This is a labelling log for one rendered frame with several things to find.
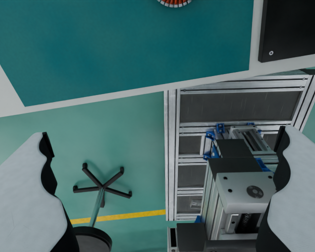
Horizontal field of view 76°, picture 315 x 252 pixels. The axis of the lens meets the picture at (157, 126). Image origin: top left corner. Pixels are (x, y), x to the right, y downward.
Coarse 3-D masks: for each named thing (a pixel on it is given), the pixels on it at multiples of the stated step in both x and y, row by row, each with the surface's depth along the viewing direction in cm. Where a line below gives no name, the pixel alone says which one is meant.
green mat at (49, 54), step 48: (0, 0) 43; (48, 0) 43; (96, 0) 43; (144, 0) 43; (192, 0) 43; (240, 0) 43; (0, 48) 48; (48, 48) 48; (96, 48) 48; (144, 48) 48; (192, 48) 48; (240, 48) 48; (48, 96) 55
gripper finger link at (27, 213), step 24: (24, 144) 10; (48, 144) 11; (0, 168) 8; (24, 168) 8; (48, 168) 9; (0, 192) 7; (24, 192) 7; (48, 192) 7; (0, 216) 6; (24, 216) 6; (48, 216) 6; (0, 240) 6; (24, 240) 6; (48, 240) 6; (72, 240) 6
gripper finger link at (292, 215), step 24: (288, 144) 9; (312, 144) 9; (288, 168) 8; (312, 168) 8; (288, 192) 7; (312, 192) 7; (264, 216) 7; (288, 216) 6; (312, 216) 6; (264, 240) 6; (288, 240) 5; (312, 240) 5
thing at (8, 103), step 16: (256, 0) 43; (256, 16) 45; (256, 32) 46; (256, 48) 48; (256, 64) 50; (272, 64) 50; (288, 64) 50; (304, 64) 50; (0, 80) 52; (192, 80) 53; (208, 80) 53; (224, 80) 53; (0, 96) 55; (16, 96) 55; (96, 96) 55; (112, 96) 55; (0, 112) 58; (16, 112) 58
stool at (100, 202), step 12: (84, 168) 163; (120, 168) 167; (96, 180) 170; (108, 180) 171; (120, 192) 179; (96, 204) 160; (96, 216) 153; (84, 228) 128; (96, 228) 131; (84, 240) 129; (96, 240) 129; (108, 240) 132
